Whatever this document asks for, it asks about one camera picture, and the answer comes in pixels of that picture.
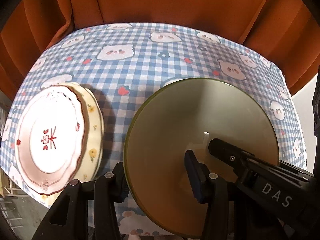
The pink red-rimmed plate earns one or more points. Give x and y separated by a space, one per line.
48 139

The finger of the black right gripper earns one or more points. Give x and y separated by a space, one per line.
229 154

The white floral bowl far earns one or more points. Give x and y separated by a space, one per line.
186 114

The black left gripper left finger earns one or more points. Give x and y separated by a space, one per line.
67 218

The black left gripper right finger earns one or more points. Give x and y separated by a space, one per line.
251 221

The blue gingham bear tablecloth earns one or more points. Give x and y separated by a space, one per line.
125 63

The scalloped yellow flower plate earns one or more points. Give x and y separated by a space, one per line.
91 153

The orange curtain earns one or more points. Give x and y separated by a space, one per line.
283 31

